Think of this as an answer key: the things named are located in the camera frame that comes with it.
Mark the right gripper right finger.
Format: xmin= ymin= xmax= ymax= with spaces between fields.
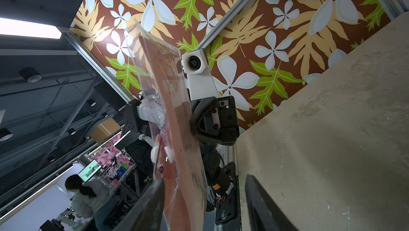
xmin=245 ymin=175 xmax=298 ymax=231

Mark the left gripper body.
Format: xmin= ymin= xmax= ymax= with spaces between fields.
xmin=214 ymin=95 xmax=240 ymax=145

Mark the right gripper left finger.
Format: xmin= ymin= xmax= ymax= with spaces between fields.
xmin=114 ymin=178 xmax=165 ymax=231

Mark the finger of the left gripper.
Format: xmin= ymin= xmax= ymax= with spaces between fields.
xmin=190 ymin=96 xmax=224 ymax=143

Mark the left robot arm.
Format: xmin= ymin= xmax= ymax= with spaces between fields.
xmin=189 ymin=96 xmax=240 ymax=228

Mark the person in background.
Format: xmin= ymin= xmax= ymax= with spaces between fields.
xmin=65 ymin=175 xmax=115 ymax=231

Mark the green computer monitor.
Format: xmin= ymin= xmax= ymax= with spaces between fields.
xmin=78 ymin=160 xmax=102 ymax=183

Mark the cardboard box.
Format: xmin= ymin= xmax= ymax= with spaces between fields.
xmin=90 ymin=118 xmax=121 ymax=143

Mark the ceiling light panel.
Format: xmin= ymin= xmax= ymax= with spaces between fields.
xmin=1 ymin=18 xmax=62 ymax=39

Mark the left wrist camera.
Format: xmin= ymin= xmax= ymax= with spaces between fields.
xmin=182 ymin=49 xmax=218 ymax=101

